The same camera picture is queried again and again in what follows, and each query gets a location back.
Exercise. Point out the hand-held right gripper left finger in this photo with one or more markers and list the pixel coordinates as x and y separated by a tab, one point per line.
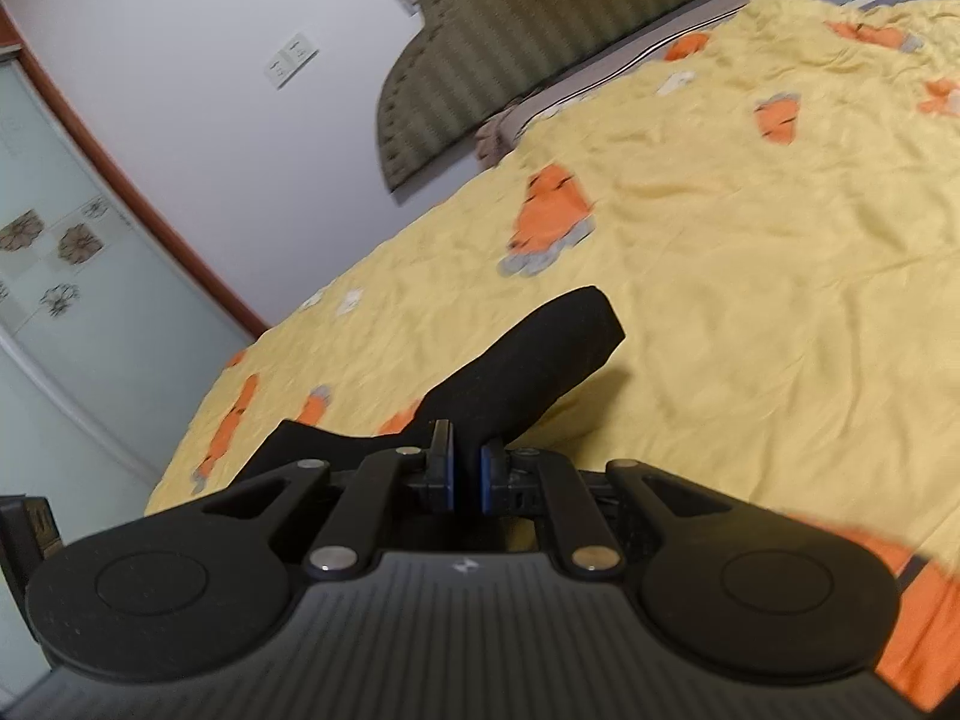
448	469

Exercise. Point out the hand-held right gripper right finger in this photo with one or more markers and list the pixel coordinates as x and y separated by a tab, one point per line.
487	476

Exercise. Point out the black pants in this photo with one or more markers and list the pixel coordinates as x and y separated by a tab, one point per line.
540	345

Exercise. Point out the yellow printed blanket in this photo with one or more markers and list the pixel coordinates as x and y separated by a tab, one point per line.
750	240

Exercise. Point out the blue striped bed sheet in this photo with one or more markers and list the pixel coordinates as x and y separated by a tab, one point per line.
540	101

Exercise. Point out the flower print glass wardrobe door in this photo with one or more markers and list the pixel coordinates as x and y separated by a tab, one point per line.
67	277

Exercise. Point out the olive striped headboard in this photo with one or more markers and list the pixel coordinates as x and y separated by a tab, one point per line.
525	30

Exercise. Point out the brown wooden door frame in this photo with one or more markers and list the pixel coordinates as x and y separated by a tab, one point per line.
150	202

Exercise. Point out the white wall socket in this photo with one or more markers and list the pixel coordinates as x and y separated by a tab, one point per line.
291	58

